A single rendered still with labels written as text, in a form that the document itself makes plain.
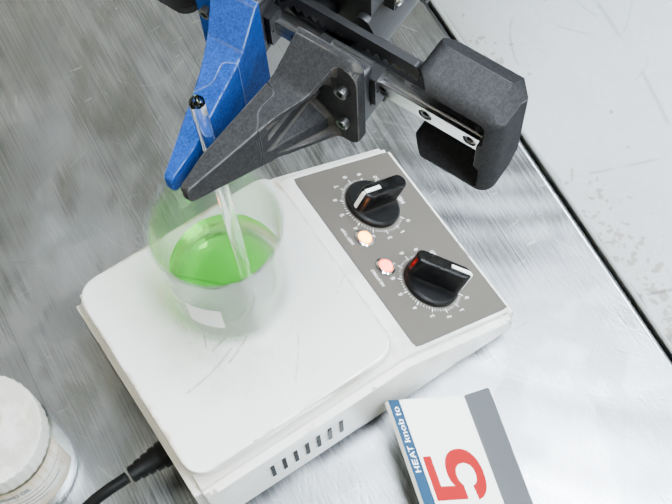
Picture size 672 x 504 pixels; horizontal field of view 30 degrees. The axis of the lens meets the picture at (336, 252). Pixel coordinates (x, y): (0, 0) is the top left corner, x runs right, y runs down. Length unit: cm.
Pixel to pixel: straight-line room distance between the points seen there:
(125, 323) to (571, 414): 25
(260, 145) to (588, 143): 33
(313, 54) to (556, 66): 35
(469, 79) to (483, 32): 35
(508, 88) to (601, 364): 30
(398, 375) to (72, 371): 20
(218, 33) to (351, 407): 23
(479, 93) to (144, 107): 37
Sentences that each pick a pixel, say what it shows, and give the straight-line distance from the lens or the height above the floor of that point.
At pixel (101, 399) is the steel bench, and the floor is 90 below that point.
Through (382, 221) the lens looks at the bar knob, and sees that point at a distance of 69.
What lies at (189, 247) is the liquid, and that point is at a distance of 62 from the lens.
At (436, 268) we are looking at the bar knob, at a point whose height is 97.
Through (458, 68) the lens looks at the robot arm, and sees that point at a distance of 46.
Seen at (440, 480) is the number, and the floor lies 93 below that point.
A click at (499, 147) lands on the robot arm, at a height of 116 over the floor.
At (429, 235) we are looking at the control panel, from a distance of 70.
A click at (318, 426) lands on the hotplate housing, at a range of 64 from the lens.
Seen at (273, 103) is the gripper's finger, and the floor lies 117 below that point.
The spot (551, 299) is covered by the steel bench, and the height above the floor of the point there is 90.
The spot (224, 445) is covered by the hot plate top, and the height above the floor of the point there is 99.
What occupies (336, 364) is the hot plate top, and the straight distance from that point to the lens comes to 62.
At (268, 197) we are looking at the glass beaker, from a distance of 58.
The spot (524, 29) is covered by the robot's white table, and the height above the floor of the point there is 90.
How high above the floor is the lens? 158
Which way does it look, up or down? 67 degrees down
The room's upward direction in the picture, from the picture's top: 5 degrees counter-clockwise
